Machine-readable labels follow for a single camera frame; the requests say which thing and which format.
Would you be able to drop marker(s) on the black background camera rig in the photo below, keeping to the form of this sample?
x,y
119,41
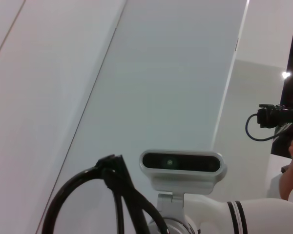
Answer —
x,y
278,117

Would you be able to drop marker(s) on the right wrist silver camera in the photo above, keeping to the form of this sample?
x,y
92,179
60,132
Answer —
x,y
180,162

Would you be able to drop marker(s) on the black thin-frame glasses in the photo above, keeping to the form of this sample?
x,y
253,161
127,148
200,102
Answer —
x,y
110,162

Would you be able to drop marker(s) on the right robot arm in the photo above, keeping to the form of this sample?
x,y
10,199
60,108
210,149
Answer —
x,y
258,214

